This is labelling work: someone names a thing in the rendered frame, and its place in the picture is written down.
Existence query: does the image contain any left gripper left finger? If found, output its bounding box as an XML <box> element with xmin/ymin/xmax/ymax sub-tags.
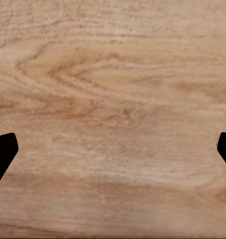
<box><xmin>0</xmin><ymin>132</ymin><xmax>18</xmax><ymax>180</ymax></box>

